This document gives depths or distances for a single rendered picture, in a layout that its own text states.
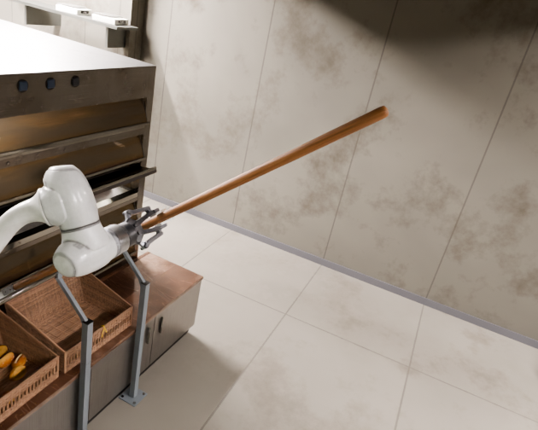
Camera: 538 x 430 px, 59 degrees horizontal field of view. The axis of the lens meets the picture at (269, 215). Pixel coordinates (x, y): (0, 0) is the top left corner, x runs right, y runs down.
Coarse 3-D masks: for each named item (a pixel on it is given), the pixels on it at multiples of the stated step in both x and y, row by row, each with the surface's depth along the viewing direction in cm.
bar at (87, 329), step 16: (128, 256) 291; (64, 288) 250; (144, 288) 292; (0, 304) 220; (144, 304) 297; (80, 320) 253; (144, 320) 304; (80, 368) 263; (80, 384) 268; (80, 400) 273; (128, 400) 327; (80, 416) 278
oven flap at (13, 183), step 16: (112, 144) 313; (128, 144) 327; (48, 160) 269; (64, 160) 279; (80, 160) 290; (96, 160) 301; (112, 160) 313; (128, 160) 327; (0, 176) 243; (16, 176) 251; (32, 176) 260; (0, 192) 243; (16, 192) 251; (32, 192) 258
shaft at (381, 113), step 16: (384, 112) 115; (336, 128) 122; (352, 128) 119; (304, 144) 127; (320, 144) 124; (272, 160) 132; (288, 160) 130; (240, 176) 138; (256, 176) 135; (208, 192) 144; (224, 192) 142; (176, 208) 151; (144, 224) 159; (48, 272) 188; (16, 288) 201
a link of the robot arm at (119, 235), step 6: (108, 228) 134; (114, 228) 134; (120, 228) 135; (114, 234) 132; (120, 234) 134; (126, 234) 135; (120, 240) 133; (126, 240) 135; (120, 246) 133; (126, 246) 136; (120, 252) 134
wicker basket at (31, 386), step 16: (0, 320) 265; (0, 336) 269; (16, 336) 263; (32, 336) 258; (16, 352) 268; (32, 352) 262; (48, 352) 257; (32, 368) 262; (48, 368) 250; (0, 384) 248; (16, 384) 251; (32, 384) 244; (48, 384) 254; (0, 400) 224; (16, 400) 235; (0, 416) 228
